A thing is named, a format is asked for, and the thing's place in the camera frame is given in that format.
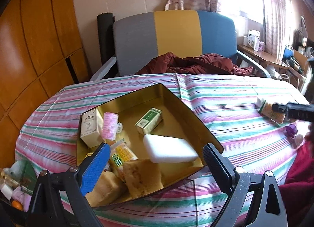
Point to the black rolled mat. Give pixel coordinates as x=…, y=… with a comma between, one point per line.
x=105, y=23

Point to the purple wrapper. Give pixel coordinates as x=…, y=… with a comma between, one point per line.
x=291, y=130

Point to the white foam sponge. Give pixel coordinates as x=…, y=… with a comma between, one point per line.
x=161, y=149

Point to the blue bag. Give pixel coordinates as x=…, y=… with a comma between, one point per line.
x=288, y=53

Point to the gold tray box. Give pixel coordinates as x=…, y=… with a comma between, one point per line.
x=178, y=122

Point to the weidan snack packet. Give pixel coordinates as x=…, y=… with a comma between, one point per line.
x=264, y=108

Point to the yellow sponge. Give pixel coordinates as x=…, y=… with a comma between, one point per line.
x=108, y=188
x=142, y=177

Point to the grey yellow blue chair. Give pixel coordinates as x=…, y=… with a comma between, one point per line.
x=186, y=33

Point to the white product boxes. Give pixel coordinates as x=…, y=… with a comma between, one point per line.
x=252, y=40

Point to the dark red garment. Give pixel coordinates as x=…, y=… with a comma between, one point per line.
x=210, y=63

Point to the wooden side shelf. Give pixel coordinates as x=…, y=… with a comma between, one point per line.
x=265, y=59

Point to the green bin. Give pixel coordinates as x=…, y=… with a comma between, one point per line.
x=17, y=184

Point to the striped bed cover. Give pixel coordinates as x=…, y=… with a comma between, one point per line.
x=227, y=106

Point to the orange wooden wardrobe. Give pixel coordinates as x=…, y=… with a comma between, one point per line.
x=41, y=53

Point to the green yellow box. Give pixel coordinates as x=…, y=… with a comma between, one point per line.
x=149, y=121

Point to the cream medicine box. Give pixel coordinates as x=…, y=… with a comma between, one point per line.
x=91, y=128

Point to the person's right hand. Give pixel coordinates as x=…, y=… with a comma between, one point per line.
x=309, y=137

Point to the pink hair roller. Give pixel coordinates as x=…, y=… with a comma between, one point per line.
x=111, y=126

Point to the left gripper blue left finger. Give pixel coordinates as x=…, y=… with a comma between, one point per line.
x=92, y=167

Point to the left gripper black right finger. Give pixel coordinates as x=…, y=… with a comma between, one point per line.
x=220, y=167

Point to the orange snack packet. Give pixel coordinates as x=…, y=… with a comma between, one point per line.
x=119, y=154

